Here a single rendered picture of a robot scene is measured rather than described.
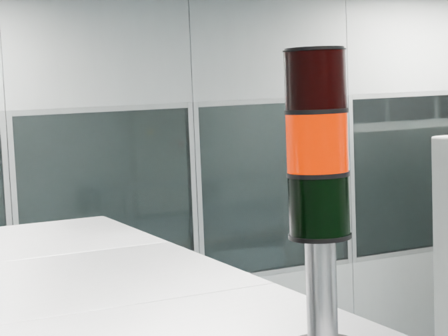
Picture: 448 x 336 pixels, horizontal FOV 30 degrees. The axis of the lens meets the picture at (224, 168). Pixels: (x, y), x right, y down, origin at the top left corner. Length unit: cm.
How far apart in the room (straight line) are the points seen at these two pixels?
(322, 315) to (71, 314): 30
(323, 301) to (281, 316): 15
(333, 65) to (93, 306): 39
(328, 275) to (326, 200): 6
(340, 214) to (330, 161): 4
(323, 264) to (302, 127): 11
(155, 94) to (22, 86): 85
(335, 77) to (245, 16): 508
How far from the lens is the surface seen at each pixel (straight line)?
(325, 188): 65
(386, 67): 630
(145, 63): 541
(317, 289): 68
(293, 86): 65
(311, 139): 65
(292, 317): 82
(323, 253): 67
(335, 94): 65
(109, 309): 88
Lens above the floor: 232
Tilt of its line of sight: 5 degrees down
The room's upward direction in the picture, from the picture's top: 2 degrees counter-clockwise
